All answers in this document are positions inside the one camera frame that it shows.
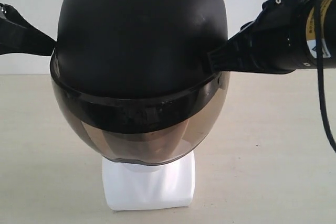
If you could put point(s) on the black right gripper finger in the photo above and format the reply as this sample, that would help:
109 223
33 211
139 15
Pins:
236 54

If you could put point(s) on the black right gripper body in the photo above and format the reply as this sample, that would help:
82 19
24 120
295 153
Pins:
278 40

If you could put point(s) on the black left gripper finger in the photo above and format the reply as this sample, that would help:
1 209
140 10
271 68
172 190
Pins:
19 36

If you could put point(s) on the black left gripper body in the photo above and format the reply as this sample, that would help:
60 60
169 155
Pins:
2 11

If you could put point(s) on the black helmet with visor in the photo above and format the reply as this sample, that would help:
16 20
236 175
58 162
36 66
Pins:
131 77

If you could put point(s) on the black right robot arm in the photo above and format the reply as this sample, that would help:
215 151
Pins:
327 36

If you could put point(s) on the white mannequin head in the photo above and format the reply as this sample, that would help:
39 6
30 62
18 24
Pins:
138 187

